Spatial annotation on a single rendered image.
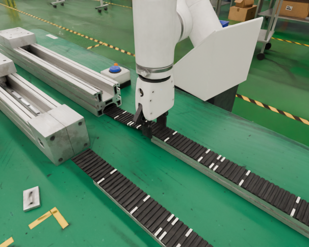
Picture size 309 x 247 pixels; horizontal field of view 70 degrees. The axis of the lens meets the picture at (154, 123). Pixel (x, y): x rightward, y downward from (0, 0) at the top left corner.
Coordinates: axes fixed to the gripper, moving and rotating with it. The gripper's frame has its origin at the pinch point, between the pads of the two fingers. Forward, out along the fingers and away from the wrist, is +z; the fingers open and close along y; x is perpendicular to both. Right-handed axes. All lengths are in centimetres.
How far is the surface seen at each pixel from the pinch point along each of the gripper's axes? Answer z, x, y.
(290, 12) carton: 53, 82, 470
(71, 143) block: -0.2, 10.5, -18.9
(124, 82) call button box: 1.9, 27.7, 13.8
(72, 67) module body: -3.8, 42.3, 2.3
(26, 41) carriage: -6, 76, 1
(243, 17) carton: 75, 166, 466
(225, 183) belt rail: 2.7, -22.7, -2.1
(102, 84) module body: -2.8, 25.1, 2.2
